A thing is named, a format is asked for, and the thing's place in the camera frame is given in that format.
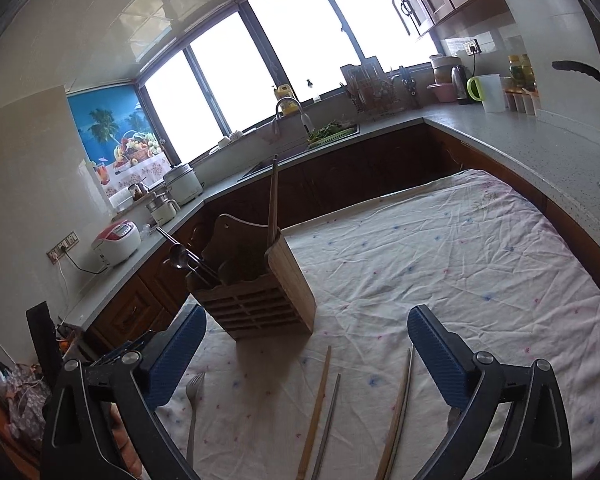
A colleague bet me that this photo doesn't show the black knife holder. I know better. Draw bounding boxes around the black knife holder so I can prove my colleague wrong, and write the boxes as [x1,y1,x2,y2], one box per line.
[397,66,423,110]

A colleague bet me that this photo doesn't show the white floral tablecloth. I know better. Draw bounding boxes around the white floral tablecloth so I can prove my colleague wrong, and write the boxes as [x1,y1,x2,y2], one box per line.
[155,169,600,480]

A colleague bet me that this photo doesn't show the white lidded pot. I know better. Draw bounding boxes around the white lidded pot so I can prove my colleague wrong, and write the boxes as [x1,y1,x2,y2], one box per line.
[430,55,462,85]

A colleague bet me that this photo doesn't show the steel electric kettle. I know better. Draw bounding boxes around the steel electric kettle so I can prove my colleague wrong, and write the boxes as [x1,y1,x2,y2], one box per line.
[450,64,473,106]

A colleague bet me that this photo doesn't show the metal spoon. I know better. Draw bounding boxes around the metal spoon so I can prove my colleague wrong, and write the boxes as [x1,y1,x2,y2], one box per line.
[162,242,216,286]

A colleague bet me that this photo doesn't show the white seasoning jar set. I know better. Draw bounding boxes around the white seasoning jar set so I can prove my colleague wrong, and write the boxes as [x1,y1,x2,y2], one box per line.
[502,87,542,117]

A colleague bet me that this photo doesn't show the wall power socket strip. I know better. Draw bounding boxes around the wall power socket strip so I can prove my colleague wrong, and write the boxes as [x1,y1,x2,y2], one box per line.
[46,230,79,263]

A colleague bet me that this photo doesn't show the chrome kitchen faucet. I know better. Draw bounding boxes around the chrome kitchen faucet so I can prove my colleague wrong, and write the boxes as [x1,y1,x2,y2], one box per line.
[271,97,315,137]

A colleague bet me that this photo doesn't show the black flat panel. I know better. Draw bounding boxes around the black flat panel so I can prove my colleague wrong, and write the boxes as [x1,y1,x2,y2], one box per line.
[26,301,66,376]

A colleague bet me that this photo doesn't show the large white rice cooker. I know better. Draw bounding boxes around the large white rice cooker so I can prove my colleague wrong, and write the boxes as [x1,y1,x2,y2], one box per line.
[162,162,204,206]

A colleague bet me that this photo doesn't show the brown wooden base cabinets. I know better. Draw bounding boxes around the brown wooden base cabinets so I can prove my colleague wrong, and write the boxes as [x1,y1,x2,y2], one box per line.
[87,122,600,356]

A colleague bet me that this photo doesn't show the floral fabric bag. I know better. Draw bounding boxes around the floral fabric bag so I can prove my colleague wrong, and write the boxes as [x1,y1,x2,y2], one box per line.
[0,365,51,441]

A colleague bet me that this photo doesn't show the white and red rice cooker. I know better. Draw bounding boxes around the white and red rice cooker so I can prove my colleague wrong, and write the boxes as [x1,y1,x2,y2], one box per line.
[91,221,142,267]

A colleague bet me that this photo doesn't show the pink plastic bowl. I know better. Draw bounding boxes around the pink plastic bowl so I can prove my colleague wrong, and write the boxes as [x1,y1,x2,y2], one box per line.
[426,82,456,104]

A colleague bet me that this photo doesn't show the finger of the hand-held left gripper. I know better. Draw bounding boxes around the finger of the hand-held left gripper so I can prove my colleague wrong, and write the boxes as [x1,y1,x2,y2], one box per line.
[87,337,151,367]

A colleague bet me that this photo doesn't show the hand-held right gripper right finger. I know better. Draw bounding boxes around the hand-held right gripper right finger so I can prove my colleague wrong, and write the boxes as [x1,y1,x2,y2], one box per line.
[407,305,573,480]

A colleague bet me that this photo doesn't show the grey kitchen countertop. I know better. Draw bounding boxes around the grey kitchen countertop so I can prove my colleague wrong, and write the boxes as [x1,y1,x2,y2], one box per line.
[62,102,600,331]

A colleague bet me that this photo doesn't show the white pitcher green handle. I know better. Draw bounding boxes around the white pitcher green handle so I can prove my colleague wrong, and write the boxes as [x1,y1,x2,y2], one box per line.
[466,74,506,113]

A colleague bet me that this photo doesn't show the dish drying rack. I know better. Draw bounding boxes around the dish drying rack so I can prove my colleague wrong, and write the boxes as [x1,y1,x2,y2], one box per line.
[340,55,406,118]

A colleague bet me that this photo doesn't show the steel kitchen sink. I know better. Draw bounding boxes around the steel kitchen sink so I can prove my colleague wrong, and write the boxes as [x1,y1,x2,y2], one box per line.
[237,140,321,183]

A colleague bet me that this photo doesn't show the tropical fruit wall poster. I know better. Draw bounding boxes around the tropical fruit wall poster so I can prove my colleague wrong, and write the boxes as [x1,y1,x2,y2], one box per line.
[66,82,173,201]

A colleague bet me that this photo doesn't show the green vegetable basket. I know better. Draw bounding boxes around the green vegetable basket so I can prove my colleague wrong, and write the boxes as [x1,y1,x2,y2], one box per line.
[306,120,359,148]

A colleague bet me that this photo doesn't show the small metal fork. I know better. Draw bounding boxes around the small metal fork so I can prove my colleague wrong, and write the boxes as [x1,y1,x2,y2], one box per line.
[185,372,207,480]

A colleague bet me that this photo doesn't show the black wok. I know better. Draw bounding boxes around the black wok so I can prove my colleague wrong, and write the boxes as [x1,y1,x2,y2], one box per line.
[551,60,600,153]

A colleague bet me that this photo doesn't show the wooden utensil holder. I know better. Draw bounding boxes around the wooden utensil holder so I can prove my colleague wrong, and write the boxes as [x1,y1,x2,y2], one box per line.
[186,214,317,342]

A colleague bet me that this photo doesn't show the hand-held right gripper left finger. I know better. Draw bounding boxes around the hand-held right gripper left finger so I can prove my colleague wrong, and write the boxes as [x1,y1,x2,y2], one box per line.
[40,304,208,480]

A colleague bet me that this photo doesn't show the large kitchen window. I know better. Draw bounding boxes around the large kitchen window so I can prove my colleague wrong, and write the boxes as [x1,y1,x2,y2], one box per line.
[137,0,443,161]

